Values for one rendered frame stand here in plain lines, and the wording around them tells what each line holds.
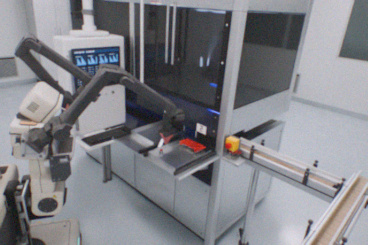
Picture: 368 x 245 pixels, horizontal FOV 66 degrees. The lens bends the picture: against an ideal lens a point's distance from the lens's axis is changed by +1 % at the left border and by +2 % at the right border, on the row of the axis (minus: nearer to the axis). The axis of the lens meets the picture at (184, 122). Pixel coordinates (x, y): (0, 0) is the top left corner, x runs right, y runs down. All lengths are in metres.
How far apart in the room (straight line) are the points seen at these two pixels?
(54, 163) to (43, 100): 0.34
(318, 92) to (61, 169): 5.55
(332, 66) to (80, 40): 5.08
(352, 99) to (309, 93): 0.81
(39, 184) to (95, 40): 1.09
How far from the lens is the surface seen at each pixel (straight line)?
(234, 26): 1.71
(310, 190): 1.83
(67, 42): 2.15
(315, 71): 6.41
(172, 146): 1.99
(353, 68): 6.22
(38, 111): 1.55
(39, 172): 1.75
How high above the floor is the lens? 1.82
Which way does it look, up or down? 23 degrees down
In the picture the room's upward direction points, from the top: 4 degrees clockwise
